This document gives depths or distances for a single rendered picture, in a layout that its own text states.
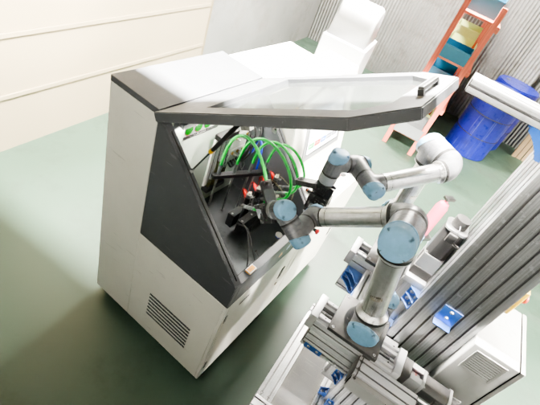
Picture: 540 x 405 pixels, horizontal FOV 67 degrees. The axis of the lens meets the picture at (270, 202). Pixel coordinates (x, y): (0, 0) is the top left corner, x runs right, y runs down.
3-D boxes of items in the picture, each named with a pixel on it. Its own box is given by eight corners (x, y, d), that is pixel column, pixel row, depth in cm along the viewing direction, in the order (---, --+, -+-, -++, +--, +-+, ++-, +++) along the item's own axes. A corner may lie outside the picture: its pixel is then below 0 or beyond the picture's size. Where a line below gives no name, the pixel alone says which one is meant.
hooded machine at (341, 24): (314, 83, 607) (355, -14, 520) (350, 103, 595) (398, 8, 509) (293, 96, 550) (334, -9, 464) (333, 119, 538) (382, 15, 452)
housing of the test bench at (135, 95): (125, 318, 250) (159, 109, 156) (96, 289, 258) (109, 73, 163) (258, 219, 352) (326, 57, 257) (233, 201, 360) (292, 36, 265)
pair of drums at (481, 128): (497, 142, 666) (541, 89, 605) (491, 173, 570) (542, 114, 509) (453, 118, 683) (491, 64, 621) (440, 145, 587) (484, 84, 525)
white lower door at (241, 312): (201, 374, 229) (231, 307, 186) (198, 371, 230) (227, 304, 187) (266, 306, 276) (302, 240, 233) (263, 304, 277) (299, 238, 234)
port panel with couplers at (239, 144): (231, 165, 220) (246, 116, 201) (226, 161, 221) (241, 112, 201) (245, 157, 230) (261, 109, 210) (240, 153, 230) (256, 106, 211)
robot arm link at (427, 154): (386, 237, 203) (442, 150, 166) (372, 215, 212) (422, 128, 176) (406, 235, 207) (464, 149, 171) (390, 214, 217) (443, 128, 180)
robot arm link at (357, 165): (370, 183, 167) (349, 183, 162) (357, 165, 174) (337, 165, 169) (379, 169, 162) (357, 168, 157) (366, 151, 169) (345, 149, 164)
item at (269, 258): (232, 304, 187) (241, 284, 177) (225, 298, 189) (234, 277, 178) (300, 240, 232) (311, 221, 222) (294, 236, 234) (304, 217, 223)
